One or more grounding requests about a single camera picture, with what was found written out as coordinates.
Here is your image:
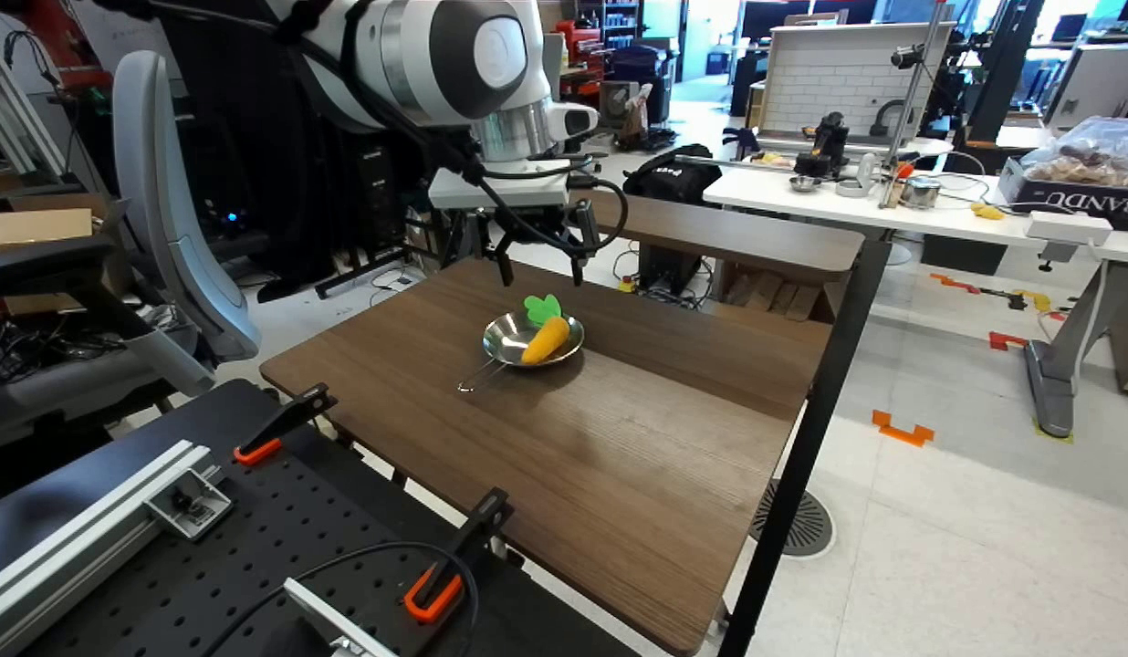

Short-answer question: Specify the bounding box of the small steel pan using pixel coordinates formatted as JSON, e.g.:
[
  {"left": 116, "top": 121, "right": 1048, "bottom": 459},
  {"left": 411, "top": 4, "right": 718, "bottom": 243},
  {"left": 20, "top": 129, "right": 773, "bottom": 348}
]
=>
[{"left": 452, "top": 307, "right": 587, "bottom": 403}]

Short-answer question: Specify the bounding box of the tan box on shelf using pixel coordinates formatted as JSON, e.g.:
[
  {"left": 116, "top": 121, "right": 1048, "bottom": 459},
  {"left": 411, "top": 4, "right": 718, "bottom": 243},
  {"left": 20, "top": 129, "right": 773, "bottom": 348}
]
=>
[{"left": 0, "top": 200, "right": 99, "bottom": 255}]

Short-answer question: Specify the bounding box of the white pegboard panel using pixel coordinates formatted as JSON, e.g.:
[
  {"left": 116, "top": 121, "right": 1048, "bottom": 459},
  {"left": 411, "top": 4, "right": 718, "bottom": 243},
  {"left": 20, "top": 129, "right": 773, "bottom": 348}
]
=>
[{"left": 756, "top": 19, "right": 958, "bottom": 148}]

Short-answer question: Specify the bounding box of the round floor drain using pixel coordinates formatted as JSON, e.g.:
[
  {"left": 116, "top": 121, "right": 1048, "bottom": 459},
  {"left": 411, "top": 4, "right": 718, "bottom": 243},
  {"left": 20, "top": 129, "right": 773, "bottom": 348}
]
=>
[{"left": 750, "top": 487, "right": 839, "bottom": 564}]

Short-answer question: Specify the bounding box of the black table leg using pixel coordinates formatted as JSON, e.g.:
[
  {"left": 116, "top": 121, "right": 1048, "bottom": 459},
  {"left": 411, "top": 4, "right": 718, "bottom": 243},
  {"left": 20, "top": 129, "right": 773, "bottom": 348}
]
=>
[{"left": 716, "top": 230, "right": 899, "bottom": 657}]

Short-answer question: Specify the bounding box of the silver metal bracket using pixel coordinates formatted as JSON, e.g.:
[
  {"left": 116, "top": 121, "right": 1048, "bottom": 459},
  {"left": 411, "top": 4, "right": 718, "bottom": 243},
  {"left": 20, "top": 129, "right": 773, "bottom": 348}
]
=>
[{"left": 148, "top": 466, "right": 238, "bottom": 546}]

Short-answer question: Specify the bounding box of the orange carrot plush toy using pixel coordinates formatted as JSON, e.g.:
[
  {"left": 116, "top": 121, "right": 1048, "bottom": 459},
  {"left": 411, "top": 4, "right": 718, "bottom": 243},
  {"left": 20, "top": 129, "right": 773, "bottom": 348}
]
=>
[{"left": 515, "top": 294, "right": 577, "bottom": 372}]

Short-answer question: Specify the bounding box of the orange black bar clamp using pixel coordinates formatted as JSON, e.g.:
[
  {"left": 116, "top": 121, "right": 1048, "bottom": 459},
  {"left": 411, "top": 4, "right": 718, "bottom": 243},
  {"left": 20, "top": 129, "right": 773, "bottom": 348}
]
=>
[
  {"left": 397, "top": 487, "right": 520, "bottom": 632},
  {"left": 230, "top": 385, "right": 341, "bottom": 473}
]

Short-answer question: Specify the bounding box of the thin black cable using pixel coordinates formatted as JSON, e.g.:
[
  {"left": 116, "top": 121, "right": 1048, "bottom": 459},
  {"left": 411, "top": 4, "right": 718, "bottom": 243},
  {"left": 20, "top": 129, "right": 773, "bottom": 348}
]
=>
[{"left": 193, "top": 538, "right": 482, "bottom": 657}]

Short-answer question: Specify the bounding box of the white work table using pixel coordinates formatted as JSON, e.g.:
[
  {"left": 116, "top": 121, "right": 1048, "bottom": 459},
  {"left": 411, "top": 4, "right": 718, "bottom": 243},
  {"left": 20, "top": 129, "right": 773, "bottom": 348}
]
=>
[{"left": 703, "top": 151, "right": 1128, "bottom": 443}]

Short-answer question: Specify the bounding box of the black perforated breadboard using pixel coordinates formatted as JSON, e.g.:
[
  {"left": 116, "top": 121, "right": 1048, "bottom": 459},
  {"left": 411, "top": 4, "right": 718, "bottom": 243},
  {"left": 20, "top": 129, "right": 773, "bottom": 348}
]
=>
[{"left": 20, "top": 451, "right": 520, "bottom": 657}]

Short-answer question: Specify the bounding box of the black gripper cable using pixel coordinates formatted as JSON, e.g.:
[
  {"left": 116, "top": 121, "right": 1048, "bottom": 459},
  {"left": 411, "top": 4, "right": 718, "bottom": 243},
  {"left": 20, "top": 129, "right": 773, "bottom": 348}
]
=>
[{"left": 469, "top": 170, "right": 634, "bottom": 263}]

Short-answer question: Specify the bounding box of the black bag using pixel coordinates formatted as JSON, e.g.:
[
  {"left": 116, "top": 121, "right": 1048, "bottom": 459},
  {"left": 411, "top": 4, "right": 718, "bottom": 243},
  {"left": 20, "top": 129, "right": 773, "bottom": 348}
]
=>
[{"left": 621, "top": 140, "right": 726, "bottom": 206}]

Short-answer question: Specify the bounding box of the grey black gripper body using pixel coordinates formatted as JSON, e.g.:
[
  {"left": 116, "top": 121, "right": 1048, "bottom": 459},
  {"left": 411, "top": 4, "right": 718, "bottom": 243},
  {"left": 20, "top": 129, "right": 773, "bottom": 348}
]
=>
[{"left": 423, "top": 161, "right": 592, "bottom": 255}]

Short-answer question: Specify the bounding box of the wooden side table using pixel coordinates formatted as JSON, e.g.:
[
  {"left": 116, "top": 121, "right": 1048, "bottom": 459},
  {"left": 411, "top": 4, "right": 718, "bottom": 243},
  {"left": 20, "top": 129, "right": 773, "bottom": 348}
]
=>
[{"left": 586, "top": 190, "right": 871, "bottom": 320}]

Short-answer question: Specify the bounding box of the dark printed carton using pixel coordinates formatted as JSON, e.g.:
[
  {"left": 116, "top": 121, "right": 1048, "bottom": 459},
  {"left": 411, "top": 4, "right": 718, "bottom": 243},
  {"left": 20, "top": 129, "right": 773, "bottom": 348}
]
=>
[{"left": 998, "top": 112, "right": 1128, "bottom": 235}]

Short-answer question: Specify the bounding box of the short aluminium profile rail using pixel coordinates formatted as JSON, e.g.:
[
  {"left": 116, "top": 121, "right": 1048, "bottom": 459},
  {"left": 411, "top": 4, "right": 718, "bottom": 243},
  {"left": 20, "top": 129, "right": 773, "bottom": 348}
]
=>
[{"left": 277, "top": 575, "right": 402, "bottom": 657}]

